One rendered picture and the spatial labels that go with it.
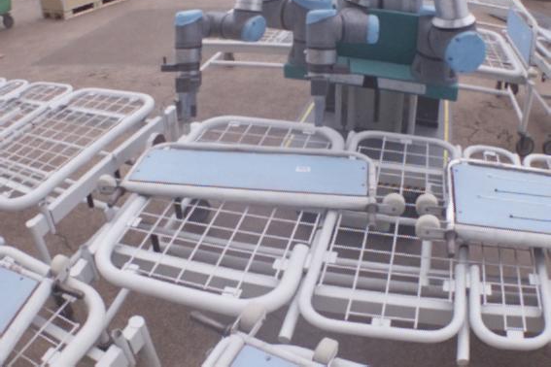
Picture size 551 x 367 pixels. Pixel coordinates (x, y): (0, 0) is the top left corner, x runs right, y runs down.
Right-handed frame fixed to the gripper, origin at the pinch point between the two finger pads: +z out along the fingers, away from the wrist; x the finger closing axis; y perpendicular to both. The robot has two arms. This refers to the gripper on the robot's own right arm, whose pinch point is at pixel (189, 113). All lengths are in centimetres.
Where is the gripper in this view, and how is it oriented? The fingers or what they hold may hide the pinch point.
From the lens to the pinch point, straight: 161.0
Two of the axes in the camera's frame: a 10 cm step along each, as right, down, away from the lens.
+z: -0.1, 9.3, 3.6
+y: 9.9, 0.6, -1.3
